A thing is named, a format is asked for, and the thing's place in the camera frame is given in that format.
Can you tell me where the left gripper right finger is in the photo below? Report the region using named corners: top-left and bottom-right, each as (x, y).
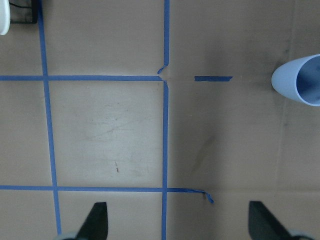
top-left (248, 201), bottom-right (295, 240)

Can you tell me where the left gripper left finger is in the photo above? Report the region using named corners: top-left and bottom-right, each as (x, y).
top-left (75, 202), bottom-right (109, 240)

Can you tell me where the light blue plastic cup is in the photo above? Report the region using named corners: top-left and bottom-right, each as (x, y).
top-left (271, 54), bottom-right (320, 107)

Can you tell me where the white mug front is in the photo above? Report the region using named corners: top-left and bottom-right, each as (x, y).
top-left (0, 0), bottom-right (11, 36)

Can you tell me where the black wire dish rack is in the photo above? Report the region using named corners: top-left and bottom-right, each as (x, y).
top-left (9, 0), bottom-right (39, 24)

